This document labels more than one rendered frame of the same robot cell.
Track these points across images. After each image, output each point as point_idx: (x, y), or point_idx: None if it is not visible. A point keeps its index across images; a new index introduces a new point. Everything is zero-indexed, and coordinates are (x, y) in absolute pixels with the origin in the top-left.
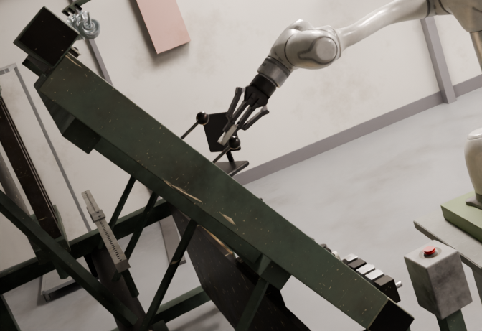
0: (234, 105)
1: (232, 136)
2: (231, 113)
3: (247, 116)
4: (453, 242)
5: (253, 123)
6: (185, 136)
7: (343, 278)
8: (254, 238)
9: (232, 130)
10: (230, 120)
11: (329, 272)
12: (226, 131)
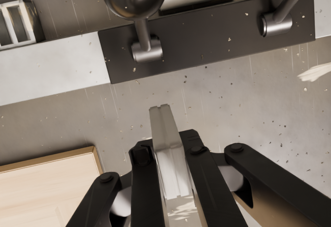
0: (295, 184)
1: (145, 142)
2: (246, 156)
3: (147, 214)
4: None
5: (67, 225)
6: (280, 4)
7: None
8: None
9: (166, 135)
10: (213, 155)
11: None
12: (181, 133)
